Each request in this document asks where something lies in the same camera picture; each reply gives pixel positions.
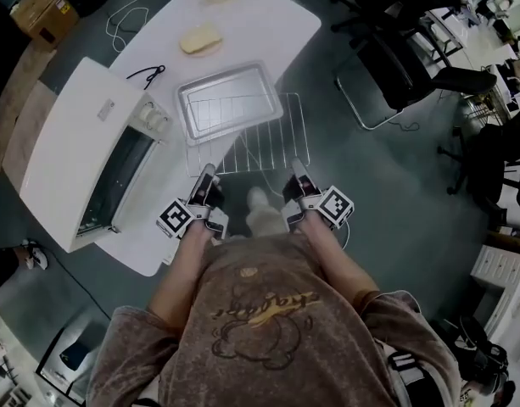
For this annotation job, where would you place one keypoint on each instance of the white storage shelf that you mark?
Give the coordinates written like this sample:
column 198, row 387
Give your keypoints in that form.
column 5, row 363

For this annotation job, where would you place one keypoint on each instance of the white drawer cabinet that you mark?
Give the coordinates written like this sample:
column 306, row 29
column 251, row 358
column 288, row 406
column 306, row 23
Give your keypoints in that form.
column 503, row 282

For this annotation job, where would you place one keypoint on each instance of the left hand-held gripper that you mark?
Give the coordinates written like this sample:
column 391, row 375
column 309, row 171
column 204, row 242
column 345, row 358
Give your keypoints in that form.
column 175, row 219

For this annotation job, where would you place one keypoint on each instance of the person's left forearm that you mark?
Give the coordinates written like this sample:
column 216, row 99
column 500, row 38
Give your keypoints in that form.
column 183, row 278

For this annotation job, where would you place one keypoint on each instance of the silver baking tray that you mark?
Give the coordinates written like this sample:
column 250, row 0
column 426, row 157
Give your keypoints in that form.
column 230, row 100

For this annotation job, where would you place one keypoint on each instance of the black chair with sled base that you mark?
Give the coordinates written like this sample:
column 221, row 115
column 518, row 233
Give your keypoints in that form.
column 412, row 74

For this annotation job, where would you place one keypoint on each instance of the bread slice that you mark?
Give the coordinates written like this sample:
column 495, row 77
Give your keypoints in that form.
column 200, row 38

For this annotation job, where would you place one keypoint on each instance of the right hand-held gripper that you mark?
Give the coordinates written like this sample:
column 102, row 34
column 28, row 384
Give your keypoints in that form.
column 336, row 206

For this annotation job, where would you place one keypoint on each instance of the person's brown printed t-shirt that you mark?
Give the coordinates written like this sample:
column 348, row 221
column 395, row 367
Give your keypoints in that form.
column 264, row 333

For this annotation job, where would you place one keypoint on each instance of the white oven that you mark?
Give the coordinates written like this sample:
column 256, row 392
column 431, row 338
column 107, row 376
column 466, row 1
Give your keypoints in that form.
column 73, row 151

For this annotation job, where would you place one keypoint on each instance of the brown cardboard sheet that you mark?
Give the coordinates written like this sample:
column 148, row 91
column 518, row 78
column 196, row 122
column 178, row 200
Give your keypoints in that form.
column 26, row 142
column 9, row 83

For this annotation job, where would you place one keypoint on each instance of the black office chair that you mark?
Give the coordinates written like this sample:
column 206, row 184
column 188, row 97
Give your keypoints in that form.
column 391, row 2
column 493, row 168

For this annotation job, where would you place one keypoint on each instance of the white curved table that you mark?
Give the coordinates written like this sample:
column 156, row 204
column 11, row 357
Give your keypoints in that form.
column 259, row 28

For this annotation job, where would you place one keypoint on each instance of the cardboard box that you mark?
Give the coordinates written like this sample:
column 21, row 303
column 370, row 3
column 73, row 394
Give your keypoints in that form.
column 43, row 15

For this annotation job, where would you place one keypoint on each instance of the black-framed panel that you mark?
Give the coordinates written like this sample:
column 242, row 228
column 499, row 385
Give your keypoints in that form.
column 73, row 354

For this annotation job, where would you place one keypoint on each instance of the black white-striped bag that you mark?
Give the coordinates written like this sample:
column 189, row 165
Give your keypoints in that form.
column 421, row 375

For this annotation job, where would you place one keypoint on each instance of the person's beige trousers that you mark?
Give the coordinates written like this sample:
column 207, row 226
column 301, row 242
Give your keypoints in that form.
column 266, row 223

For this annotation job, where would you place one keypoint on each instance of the person's right forearm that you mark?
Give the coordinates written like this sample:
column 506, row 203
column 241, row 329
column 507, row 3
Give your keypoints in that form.
column 340, row 261

